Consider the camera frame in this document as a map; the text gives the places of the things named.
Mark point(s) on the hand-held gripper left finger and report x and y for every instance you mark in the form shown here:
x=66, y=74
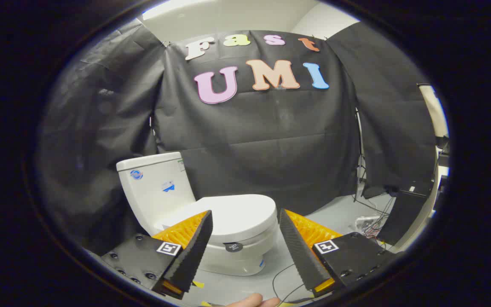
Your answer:
x=194, y=251

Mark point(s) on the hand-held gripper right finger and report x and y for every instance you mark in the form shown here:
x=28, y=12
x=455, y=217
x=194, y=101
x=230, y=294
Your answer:
x=298, y=251

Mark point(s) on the white toilet lid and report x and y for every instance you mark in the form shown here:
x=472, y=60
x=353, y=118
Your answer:
x=241, y=215

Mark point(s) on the white toilet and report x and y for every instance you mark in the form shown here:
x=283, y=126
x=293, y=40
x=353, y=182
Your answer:
x=156, y=187

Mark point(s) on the thin metal stand pole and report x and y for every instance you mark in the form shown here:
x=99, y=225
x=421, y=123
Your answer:
x=359, y=162

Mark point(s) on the black box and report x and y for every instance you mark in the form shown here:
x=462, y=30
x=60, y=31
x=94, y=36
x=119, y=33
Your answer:
x=403, y=213

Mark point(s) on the black backdrop cloth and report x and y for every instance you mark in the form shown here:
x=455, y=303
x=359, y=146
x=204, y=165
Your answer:
x=271, y=140

